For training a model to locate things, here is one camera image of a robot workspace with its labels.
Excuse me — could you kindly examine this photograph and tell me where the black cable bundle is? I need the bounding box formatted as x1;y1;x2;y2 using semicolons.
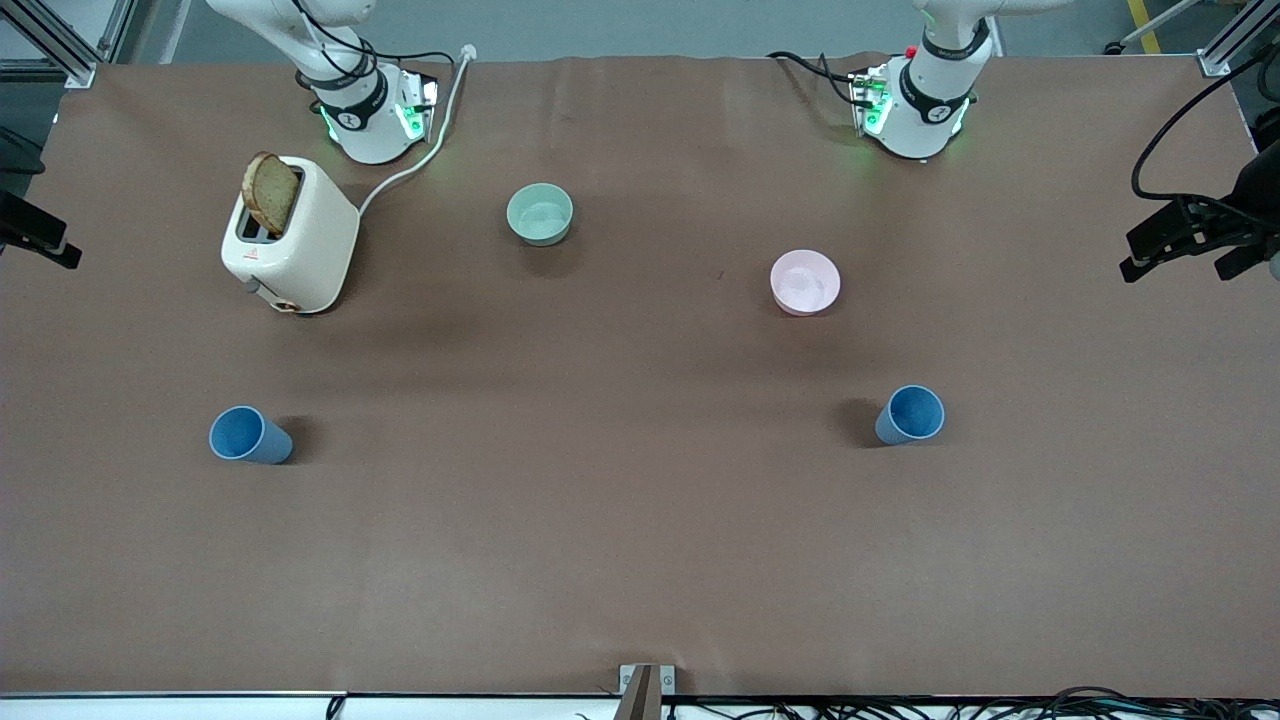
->
665;685;1280;720

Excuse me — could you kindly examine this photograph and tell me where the brown table cover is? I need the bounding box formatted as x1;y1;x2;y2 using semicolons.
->
0;52;1280;699

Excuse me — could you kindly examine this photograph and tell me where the black left base cable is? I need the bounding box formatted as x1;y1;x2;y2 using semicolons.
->
768;50;866;106

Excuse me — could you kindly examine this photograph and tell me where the pink bowl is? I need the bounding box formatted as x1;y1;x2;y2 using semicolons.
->
769;249;842;317

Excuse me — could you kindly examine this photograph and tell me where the green bowl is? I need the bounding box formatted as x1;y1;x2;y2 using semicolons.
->
505;182;575;247

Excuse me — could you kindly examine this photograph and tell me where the black right base cable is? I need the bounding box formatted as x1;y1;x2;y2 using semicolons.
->
290;0;457;101

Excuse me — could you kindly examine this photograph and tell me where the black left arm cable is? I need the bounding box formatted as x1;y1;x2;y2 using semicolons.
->
1130;45;1280;216

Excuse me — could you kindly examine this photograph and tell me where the brown bread slice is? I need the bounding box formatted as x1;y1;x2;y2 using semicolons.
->
242;151;301;238

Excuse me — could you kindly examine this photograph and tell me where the black base cable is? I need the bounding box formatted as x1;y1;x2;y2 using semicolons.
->
290;0;457;101
768;50;866;106

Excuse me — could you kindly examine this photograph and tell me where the white toaster power cable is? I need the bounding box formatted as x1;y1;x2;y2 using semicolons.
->
357;43;477;216

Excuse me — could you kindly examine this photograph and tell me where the metal camera post bracket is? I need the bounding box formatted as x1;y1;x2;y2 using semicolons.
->
618;664;677;720

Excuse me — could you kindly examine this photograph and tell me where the aluminium frame post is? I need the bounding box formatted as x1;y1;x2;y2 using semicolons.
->
1198;0;1280;79
0;0;141;89

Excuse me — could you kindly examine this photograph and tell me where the blue plastic cup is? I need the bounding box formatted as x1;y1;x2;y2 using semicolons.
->
875;384;946;447
208;405;295;466

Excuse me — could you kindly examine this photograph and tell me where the cream white toaster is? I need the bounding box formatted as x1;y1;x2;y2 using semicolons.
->
221;155;361;316

